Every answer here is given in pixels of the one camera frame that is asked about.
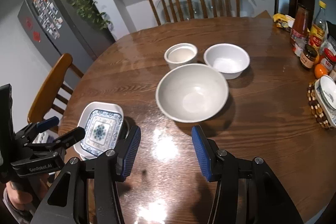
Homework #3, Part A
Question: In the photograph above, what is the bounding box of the large white bowl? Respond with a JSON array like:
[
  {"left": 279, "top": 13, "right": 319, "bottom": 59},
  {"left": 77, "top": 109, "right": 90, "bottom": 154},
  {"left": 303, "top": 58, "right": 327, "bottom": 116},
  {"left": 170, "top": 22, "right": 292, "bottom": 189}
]
[{"left": 155, "top": 64, "right": 229, "bottom": 123}]

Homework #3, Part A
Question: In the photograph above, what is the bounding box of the yellow cap oil bottle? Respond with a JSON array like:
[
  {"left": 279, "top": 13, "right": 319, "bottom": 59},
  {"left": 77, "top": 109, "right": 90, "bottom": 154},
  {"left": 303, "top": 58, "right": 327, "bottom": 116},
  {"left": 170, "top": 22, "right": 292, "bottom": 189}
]
[{"left": 309, "top": 1, "right": 326, "bottom": 50}]

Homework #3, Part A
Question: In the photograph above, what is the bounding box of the left hand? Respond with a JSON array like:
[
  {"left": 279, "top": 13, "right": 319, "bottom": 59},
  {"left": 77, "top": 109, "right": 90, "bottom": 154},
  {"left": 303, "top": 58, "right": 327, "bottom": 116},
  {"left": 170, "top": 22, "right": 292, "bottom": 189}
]
[{"left": 6, "top": 173, "right": 50, "bottom": 213}]

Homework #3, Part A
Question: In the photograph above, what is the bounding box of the orange fruit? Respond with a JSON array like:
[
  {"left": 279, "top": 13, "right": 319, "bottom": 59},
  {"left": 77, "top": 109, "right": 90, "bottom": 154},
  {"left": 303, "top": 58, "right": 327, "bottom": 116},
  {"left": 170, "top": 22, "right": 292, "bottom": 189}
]
[{"left": 314, "top": 64, "right": 329, "bottom": 79}]

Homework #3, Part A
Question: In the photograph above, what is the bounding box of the red lid jar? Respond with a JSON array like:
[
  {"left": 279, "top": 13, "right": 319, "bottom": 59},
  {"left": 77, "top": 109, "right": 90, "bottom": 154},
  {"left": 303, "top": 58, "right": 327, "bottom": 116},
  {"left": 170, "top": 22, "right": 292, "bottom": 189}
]
[{"left": 319, "top": 48, "right": 336, "bottom": 73}]

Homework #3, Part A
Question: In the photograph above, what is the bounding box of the yellow snack bag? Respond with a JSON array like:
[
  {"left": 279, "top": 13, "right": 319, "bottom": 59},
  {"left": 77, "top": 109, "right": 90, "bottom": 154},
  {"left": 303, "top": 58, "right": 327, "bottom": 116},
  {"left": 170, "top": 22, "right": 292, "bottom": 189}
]
[{"left": 272, "top": 13, "right": 294, "bottom": 31}]

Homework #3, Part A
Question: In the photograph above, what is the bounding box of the beaded wooden trivet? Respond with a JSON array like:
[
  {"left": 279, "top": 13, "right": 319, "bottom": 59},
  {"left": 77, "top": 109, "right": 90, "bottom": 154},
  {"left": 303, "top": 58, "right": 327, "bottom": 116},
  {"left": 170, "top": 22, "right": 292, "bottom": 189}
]
[{"left": 307, "top": 80, "right": 335, "bottom": 130}]

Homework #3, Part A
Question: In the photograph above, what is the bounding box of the white ramekin cup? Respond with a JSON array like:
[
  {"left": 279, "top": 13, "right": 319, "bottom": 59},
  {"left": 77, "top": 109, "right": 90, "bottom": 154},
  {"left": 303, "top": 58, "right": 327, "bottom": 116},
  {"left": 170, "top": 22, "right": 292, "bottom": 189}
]
[{"left": 164, "top": 43, "right": 198, "bottom": 70}]

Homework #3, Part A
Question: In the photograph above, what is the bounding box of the white blue patterned square plate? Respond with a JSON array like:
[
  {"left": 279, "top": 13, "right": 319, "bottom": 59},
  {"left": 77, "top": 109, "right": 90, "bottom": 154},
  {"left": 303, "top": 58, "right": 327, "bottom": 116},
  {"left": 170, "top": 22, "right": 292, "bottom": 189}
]
[{"left": 73, "top": 102, "right": 129, "bottom": 160}]

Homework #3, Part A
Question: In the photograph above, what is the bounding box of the grey refrigerator with magnets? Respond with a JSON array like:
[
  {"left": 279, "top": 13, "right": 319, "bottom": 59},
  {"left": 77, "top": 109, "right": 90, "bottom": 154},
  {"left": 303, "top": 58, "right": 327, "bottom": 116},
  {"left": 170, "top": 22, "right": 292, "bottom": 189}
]
[{"left": 18, "top": 0, "right": 115, "bottom": 72}]

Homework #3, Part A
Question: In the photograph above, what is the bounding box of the wooden chair left side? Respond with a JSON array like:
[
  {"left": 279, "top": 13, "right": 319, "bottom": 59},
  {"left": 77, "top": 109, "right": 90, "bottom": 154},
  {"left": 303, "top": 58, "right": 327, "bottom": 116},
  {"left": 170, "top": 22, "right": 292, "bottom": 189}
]
[{"left": 27, "top": 53, "right": 84, "bottom": 123}]

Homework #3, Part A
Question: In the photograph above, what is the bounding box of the red sauce bottle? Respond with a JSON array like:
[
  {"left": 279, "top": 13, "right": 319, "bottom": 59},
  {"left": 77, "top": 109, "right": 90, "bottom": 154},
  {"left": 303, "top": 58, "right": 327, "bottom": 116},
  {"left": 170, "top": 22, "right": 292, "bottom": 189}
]
[{"left": 290, "top": 5, "right": 309, "bottom": 47}]

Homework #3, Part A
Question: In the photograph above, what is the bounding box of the patterned small dish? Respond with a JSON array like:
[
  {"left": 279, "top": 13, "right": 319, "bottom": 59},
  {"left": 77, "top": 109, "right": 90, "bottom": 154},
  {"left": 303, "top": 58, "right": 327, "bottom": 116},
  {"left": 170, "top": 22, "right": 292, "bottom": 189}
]
[{"left": 314, "top": 75, "right": 335, "bottom": 128}]

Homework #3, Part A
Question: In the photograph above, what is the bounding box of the small white bowl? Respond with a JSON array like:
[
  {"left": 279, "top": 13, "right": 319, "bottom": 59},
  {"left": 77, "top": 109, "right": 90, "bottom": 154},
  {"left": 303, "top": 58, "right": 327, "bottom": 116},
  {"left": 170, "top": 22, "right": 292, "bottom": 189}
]
[{"left": 203, "top": 43, "right": 250, "bottom": 80}]

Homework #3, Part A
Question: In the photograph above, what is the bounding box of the brown sauce jar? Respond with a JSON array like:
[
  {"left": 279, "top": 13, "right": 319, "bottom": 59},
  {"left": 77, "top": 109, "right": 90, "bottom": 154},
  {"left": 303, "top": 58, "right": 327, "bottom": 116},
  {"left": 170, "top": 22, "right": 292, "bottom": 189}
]
[{"left": 299, "top": 44, "right": 317, "bottom": 70}]

